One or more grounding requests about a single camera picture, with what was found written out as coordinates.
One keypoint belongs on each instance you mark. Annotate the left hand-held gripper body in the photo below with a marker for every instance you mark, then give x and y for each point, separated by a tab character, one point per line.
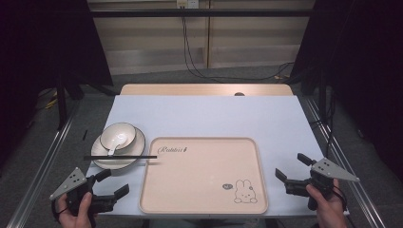
76	186

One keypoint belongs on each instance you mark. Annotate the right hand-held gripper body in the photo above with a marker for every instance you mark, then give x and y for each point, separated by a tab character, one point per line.
320	177

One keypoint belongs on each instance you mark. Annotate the person's left hand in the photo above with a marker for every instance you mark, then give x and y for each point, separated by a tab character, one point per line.
77	213

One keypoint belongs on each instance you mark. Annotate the person's right hand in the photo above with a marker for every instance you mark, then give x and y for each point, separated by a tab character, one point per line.
329	209

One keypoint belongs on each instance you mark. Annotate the black chopstick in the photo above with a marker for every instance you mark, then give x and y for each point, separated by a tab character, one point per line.
98	158
133	156

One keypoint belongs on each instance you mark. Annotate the white ceramic spoon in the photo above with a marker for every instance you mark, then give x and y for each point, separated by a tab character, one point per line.
116	144

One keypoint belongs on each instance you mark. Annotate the small black floor strip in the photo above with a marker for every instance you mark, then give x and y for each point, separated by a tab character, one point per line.
85	134

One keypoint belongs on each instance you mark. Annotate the white plate dark rim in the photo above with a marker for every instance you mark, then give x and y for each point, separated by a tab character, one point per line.
139	146

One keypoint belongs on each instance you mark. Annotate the white bowl dark rim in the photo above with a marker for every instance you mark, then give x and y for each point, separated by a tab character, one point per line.
125	133

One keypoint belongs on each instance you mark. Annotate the beige rabbit print tray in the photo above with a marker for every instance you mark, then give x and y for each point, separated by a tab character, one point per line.
202	177

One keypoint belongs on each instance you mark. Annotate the white table mat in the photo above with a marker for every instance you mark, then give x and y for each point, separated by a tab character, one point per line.
206	117

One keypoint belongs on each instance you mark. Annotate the dark curtain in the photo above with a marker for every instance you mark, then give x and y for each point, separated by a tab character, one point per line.
364	63
47	41

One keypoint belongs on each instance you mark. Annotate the black horizontal bar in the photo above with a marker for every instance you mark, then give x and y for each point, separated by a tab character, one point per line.
202	12

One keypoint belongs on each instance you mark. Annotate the metal floor rail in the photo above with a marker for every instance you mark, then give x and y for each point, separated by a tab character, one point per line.
41	167
345	164

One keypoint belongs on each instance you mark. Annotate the black stand post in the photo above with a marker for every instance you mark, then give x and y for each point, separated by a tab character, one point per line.
61	104

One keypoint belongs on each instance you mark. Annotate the white wall socket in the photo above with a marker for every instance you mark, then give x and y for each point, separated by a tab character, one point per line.
187	3

